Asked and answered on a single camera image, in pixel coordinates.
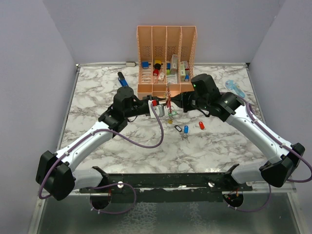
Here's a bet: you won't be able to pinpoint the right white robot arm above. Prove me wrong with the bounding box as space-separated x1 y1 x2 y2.
171 74 305 191

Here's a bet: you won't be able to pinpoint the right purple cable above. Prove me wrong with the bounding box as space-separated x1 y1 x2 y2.
225 92 312 213

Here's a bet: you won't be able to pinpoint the green white box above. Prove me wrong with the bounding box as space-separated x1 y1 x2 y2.
170 54 178 75

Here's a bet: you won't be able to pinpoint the green eraser block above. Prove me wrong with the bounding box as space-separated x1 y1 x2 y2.
166 63 171 76

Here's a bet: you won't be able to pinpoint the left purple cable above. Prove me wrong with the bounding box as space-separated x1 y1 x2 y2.
39 101 164 215

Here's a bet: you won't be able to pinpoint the blue white blister pack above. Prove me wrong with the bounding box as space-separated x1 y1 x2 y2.
225 80 246 98

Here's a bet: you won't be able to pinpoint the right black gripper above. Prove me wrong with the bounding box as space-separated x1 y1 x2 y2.
170 91 208 113

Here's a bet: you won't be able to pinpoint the white red box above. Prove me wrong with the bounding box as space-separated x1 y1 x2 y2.
180 61 190 82

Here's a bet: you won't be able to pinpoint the silver keys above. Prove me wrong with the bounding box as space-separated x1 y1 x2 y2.
180 132 189 143

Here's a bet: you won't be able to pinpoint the blue stamp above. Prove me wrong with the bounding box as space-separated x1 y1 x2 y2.
141 61 151 69

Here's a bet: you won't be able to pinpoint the peach plastic desk organizer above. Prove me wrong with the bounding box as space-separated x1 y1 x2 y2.
136 26 197 99

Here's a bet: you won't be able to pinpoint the purple cable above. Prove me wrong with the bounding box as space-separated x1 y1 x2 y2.
225 92 312 213
39 101 164 215

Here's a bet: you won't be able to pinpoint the black key tag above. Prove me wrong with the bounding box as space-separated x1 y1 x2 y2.
174 125 182 132

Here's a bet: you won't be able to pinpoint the red handled key organizer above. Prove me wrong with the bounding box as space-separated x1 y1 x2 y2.
164 82 175 120

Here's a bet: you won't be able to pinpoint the blue key tag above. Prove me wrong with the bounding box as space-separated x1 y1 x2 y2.
183 125 189 134

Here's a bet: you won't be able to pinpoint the red black stamp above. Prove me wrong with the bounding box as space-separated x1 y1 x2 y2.
153 63 161 77

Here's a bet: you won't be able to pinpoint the white wall plug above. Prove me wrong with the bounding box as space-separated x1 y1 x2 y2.
125 61 137 67

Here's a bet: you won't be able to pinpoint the blue stapler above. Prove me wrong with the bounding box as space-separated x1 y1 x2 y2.
117 72 129 87

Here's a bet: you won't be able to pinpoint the red key tag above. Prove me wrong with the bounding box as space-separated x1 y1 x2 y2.
198 121 205 130

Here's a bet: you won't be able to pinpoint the blue glue stick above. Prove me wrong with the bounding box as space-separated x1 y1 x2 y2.
184 75 190 82

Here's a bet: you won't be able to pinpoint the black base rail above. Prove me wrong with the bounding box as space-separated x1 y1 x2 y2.
80 173 252 203

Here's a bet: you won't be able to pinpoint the green key tag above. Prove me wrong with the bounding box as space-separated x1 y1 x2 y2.
168 111 177 118

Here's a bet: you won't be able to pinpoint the pink pencil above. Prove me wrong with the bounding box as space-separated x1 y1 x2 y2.
154 69 164 84

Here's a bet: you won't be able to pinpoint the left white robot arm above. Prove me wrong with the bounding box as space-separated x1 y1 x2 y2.
36 87 165 200

